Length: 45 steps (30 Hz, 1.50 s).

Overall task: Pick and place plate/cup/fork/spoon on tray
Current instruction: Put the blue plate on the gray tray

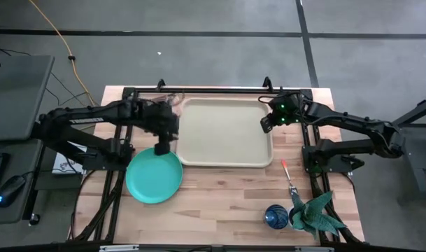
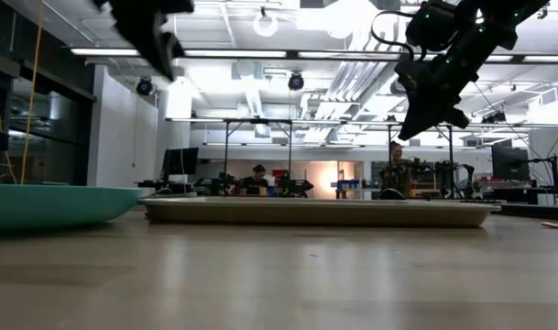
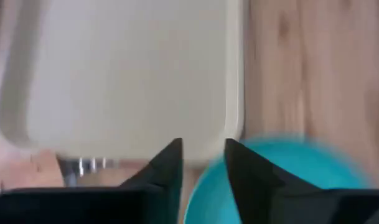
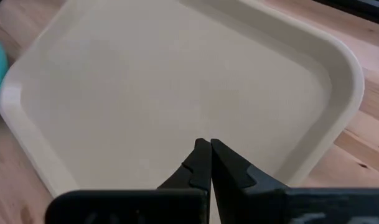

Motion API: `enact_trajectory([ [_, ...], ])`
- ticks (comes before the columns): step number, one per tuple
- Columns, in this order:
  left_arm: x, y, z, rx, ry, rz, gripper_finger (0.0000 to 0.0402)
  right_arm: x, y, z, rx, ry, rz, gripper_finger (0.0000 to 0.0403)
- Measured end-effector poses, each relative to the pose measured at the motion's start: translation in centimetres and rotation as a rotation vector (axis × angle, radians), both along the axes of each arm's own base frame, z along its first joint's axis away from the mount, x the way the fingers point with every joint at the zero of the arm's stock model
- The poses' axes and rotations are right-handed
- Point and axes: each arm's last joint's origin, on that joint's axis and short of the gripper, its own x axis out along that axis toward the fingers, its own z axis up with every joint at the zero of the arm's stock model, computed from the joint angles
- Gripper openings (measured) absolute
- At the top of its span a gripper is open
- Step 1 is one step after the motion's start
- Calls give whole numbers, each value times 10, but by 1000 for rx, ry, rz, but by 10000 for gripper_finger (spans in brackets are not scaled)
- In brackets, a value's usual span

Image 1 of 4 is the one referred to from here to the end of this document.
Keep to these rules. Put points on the dark grey desk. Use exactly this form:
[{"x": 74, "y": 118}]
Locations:
[{"x": 16, "y": 210}]

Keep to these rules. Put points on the grey metal bracket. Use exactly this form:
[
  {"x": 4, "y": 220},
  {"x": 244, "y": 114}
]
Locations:
[{"x": 119, "y": 248}]

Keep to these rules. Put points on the black metal table frame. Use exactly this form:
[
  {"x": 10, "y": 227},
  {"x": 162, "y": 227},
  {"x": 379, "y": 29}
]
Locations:
[{"x": 216, "y": 91}]

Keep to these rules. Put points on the green plant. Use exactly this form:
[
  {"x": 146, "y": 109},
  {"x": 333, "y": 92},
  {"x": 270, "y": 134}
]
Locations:
[{"x": 314, "y": 218}]

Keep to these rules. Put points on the teal round plate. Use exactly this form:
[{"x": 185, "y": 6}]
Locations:
[{"x": 153, "y": 178}]

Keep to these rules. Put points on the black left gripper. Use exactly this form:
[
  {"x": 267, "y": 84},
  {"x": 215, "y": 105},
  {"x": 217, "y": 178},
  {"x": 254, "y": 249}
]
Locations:
[{"x": 162, "y": 120}]

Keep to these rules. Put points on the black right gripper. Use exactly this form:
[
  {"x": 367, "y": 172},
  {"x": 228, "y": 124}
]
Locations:
[{"x": 286, "y": 110}]

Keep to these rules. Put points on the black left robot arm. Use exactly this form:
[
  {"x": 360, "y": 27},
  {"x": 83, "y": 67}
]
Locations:
[{"x": 86, "y": 117}]

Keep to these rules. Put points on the blue patterned cup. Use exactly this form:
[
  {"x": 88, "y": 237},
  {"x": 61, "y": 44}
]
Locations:
[{"x": 276, "y": 217}]

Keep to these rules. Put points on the black caster wheel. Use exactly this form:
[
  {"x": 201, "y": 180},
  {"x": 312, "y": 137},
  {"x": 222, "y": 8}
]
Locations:
[{"x": 34, "y": 219}]

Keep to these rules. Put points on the black metal stand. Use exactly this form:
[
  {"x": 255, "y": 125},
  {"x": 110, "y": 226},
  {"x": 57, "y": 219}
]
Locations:
[{"x": 417, "y": 154}]

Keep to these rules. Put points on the dark printed packet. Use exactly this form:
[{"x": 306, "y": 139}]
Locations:
[{"x": 178, "y": 101}]

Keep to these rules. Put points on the large grey flat panel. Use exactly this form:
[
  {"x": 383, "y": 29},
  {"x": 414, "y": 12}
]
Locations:
[{"x": 20, "y": 98}]

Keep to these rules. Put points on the beige plastic tray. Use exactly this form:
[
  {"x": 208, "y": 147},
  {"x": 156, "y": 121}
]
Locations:
[{"x": 226, "y": 133}]

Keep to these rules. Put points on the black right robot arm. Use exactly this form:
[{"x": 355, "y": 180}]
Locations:
[{"x": 356, "y": 122}]

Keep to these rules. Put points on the black computer mouse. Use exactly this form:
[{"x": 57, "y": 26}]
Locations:
[{"x": 10, "y": 190}]

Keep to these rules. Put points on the white printed box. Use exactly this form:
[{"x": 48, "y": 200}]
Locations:
[{"x": 64, "y": 164}]

